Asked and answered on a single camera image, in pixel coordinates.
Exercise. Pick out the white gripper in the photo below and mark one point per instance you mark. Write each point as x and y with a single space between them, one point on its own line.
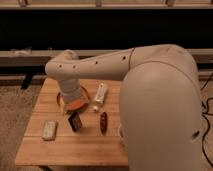
67 87

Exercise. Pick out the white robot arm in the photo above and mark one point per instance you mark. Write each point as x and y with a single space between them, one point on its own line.
160 102

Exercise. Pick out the white tube bottle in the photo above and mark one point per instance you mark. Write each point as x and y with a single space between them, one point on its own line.
100 96

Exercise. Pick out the red brown oblong object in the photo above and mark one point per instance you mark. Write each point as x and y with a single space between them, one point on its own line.
103 122

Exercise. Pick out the white rectangular sponge block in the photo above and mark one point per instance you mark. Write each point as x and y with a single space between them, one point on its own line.
49 130

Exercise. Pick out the wooden table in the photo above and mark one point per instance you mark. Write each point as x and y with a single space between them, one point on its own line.
88 147

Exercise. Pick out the long grey wall rail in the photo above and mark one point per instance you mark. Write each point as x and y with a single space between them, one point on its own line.
21 58

